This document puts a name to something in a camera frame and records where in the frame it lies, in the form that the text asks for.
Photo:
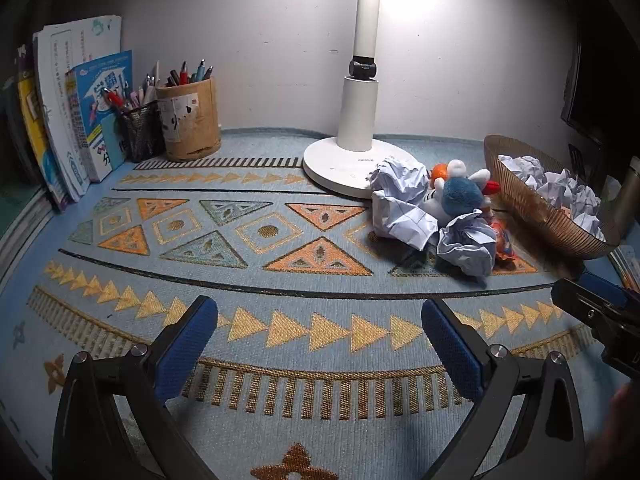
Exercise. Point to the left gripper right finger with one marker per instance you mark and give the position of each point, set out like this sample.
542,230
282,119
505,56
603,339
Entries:
485,375

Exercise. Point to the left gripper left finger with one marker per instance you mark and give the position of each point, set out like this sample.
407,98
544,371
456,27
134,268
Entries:
156,374

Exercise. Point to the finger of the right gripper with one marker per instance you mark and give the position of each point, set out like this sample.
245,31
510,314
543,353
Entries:
603,288
597,313

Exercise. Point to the orange snack bag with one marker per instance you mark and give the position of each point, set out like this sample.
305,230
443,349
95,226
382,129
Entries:
504,250

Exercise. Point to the paper pile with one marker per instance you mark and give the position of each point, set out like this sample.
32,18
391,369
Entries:
556,191

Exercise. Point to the white blue plush toy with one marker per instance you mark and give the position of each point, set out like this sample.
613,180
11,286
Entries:
461,193

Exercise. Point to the small paper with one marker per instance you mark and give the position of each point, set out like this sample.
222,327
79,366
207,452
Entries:
591,224

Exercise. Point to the white paper ball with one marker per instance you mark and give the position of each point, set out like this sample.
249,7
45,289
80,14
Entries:
526,168

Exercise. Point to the person right hand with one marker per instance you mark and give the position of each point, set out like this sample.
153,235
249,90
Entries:
614,453

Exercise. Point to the stack of booklets right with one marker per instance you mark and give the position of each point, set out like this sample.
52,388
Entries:
626,265

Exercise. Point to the gold ribbed bowl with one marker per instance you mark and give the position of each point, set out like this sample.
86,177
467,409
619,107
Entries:
550,223

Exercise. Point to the patterned blue table mat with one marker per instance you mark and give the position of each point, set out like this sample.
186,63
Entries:
319,364

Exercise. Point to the black mesh pen holder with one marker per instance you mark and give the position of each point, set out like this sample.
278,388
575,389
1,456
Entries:
142,129

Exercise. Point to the white desk lamp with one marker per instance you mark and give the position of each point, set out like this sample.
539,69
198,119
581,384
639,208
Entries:
343,164

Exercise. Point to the cork pen holder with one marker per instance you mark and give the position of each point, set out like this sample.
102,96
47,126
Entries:
189,119

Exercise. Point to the yellow cover book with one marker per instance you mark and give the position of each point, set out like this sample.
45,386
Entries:
38,139

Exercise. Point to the blue cover book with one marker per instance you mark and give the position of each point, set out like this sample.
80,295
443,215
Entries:
94,94

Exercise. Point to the white cover book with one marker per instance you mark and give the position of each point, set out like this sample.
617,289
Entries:
60,51

